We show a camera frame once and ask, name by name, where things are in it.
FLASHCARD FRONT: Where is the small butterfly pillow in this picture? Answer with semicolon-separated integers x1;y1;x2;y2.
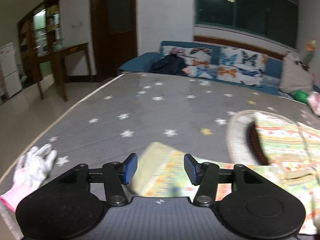
161;46;216;80

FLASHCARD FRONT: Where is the dark wooden door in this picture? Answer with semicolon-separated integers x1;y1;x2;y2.
90;0;137;82

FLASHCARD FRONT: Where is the black round induction cooktop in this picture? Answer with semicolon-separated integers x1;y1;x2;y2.
246;121;269;166

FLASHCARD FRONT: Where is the colourful patterned baby garment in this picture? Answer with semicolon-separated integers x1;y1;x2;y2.
130;110;319;235

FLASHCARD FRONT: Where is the dark window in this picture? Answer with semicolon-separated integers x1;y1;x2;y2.
195;0;298;48

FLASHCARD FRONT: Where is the artificial flower bouquet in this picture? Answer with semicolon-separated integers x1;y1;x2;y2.
304;40;316;65

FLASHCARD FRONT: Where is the white refrigerator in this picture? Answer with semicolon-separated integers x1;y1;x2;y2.
1;42;22;99

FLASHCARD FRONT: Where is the wooden side table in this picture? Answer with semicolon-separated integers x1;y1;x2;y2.
33;42;94;102

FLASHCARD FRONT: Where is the pink white plastic bag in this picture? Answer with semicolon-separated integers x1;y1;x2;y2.
307;91;320;116

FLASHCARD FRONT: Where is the black backpack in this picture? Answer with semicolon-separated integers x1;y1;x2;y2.
149;54;188;76

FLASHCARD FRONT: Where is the white gloved hand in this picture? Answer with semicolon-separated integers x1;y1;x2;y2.
1;144;57;212

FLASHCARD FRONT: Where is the wooden display cabinet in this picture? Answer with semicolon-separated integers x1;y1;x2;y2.
17;0;61;88

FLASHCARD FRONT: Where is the grey plain pillow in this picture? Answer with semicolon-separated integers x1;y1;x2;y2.
279;51;313;94

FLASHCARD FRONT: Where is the large butterfly pillow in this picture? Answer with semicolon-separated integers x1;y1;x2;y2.
216;47;268;87

